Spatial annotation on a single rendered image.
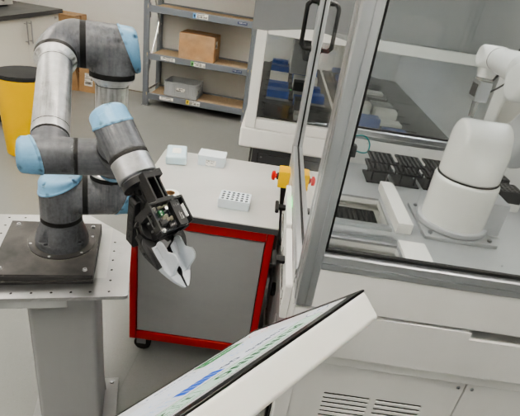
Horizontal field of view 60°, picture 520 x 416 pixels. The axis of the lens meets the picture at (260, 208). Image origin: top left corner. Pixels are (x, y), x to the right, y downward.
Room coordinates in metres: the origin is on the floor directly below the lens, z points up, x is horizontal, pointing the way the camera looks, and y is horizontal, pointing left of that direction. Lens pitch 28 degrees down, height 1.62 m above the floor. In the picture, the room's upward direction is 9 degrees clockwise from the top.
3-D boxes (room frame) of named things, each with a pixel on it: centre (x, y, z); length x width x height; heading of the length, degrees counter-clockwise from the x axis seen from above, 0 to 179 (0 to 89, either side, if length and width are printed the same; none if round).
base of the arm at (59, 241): (1.14, 0.58, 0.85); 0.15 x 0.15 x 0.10
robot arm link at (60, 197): (1.14, 0.57, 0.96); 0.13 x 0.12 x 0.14; 112
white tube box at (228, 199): (1.62, 0.10, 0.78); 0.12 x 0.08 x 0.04; 89
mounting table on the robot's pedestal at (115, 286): (1.13, 0.60, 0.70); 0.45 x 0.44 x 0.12; 106
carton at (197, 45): (5.36, 0.96, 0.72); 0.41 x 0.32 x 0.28; 86
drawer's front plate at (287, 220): (1.38, -0.10, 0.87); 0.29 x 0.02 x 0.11; 1
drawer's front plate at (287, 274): (1.07, -0.10, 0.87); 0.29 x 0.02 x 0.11; 1
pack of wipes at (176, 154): (1.98, 0.43, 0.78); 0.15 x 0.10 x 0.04; 11
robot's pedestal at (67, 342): (1.14, 0.58, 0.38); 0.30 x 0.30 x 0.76; 16
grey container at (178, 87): (5.36, 1.11, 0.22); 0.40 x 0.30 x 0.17; 86
